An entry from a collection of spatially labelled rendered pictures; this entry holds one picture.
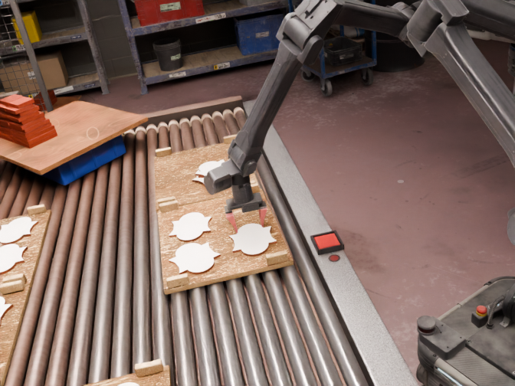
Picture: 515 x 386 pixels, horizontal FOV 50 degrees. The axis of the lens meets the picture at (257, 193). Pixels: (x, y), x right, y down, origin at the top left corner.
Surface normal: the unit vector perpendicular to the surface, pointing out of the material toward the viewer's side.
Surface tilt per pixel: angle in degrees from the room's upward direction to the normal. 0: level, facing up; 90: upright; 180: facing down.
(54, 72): 90
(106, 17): 90
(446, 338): 0
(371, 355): 0
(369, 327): 0
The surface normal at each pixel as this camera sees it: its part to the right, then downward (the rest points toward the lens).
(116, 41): 0.24, 0.47
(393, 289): -0.13, -0.85
